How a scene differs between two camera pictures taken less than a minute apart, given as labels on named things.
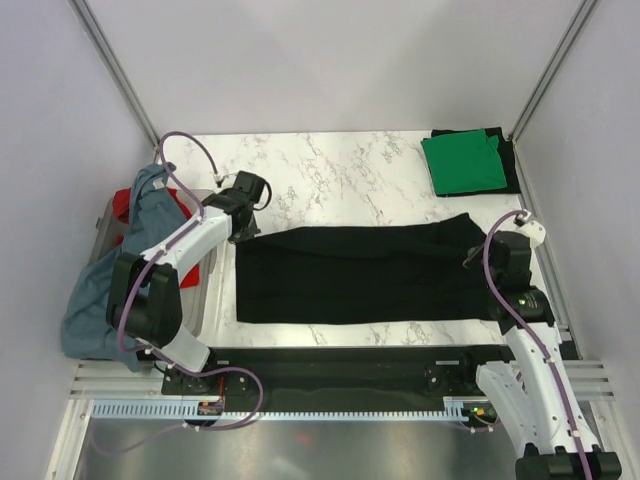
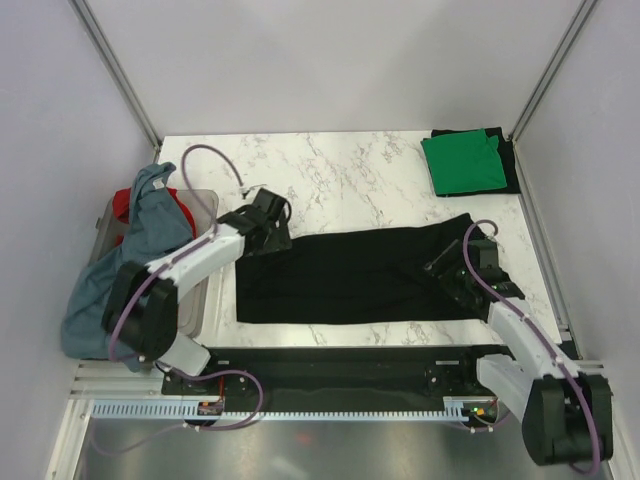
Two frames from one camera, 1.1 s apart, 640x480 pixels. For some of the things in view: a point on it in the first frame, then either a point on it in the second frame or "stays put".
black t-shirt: [365, 275] stays put
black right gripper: [472, 252] -> [451, 289]
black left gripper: [246, 235] -> [280, 241]
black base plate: [336, 374] stays put
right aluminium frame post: [584, 12] stays put
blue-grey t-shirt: [155, 208] stays put
